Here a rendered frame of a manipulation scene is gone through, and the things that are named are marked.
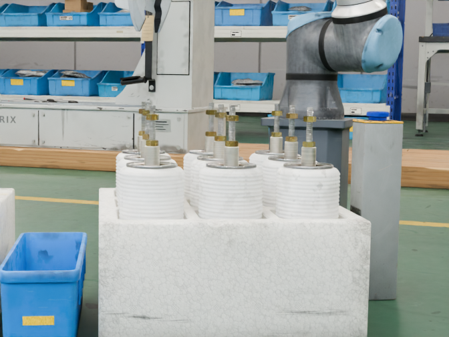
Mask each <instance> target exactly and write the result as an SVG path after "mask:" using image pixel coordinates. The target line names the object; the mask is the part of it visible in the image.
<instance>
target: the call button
mask: <svg viewBox="0 0 449 337"><path fill-rule="evenodd" d="M366 116H369V120H387V117H390V113H389V112H380V111H370V112H367V113H366Z"/></svg>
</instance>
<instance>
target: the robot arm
mask: <svg viewBox="0 0 449 337"><path fill-rule="evenodd" d="M336 1H337V6H336V8H335V9H334V11H333V12H328V11H326V12H318V13H306V14H302V15H298V16H295V17H293V18H291V19H290V20H289V22H288V25H287V34H286V40H287V54H286V81H285V87H284V90H283V93H282V96H281V99H280V102H279V103H280V111H283V115H282V116H280V118H286V113H289V111H290V110H289V109H290V107H289V106H290V105H293V106H295V113H297V114H298V118H295V119H303V117H304V116H307V108H313V116H316V120H341V119H344V107H343V103H342V101H341V96H340V93H339V89H338V86H337V73H338V72H366V73H372V72H382V71H385V70H387V69H389V68H390V67H392V66H393V64H394V63H395V62H396V60H397V58H398V55H399V53H400V50H401V47H402V38H403V34H402V26H401V23H400V22H399V21H398V18H397V17H394V16H393V15H388V10H387V5H386V3H385V2H383V1H382V0H336ZM115 4H116V6H117V7H119V8H121V9H125V10H127V11H129V12H130V16H131V19H132V23H133V25H134V28H135V30H136V31H141V28H142V26H143V24H144V22H145V20H146V18H145V12H144V10H146V11H149V12H151V13H155V18H154V30H155V33H159V32H160V30H161V29H162V26H163V25H164V22H165V20H166V16H167V15H168V11H169V9H170V4H171V0H115Z"/></svg>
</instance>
